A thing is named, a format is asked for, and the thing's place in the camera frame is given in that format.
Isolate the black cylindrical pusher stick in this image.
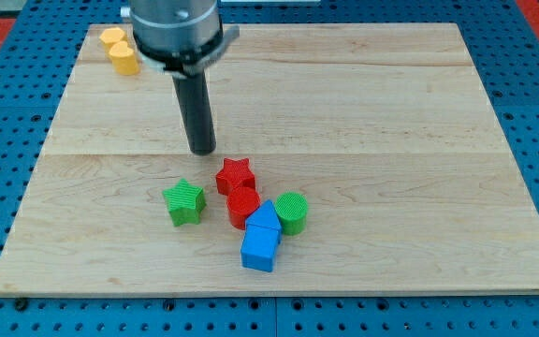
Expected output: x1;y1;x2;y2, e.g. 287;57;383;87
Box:
173;73;216;155

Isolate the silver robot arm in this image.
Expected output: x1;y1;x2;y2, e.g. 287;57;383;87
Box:
120;0;240;155

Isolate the yellow heart block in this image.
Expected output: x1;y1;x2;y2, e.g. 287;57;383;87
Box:
109;41;140;76

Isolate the red star block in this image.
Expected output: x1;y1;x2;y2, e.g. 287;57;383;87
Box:
215;158;256;196

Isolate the green star block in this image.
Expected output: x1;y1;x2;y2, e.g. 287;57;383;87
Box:
162;179;207;227

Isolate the yellow hexagon block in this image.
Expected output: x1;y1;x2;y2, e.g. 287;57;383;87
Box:
99;27;128;58

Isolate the red cylinder block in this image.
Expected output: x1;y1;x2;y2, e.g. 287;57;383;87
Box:
226;186;260;230

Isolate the green cylinder block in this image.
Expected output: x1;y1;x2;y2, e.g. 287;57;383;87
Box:
275;192;309;236

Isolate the blue triangle block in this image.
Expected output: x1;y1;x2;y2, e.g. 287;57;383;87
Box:
245;199;282;244

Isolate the blue cube block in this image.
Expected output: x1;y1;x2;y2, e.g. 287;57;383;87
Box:
240;226;281;272

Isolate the wooden board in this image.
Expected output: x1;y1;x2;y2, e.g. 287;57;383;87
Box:
0;23;539;299

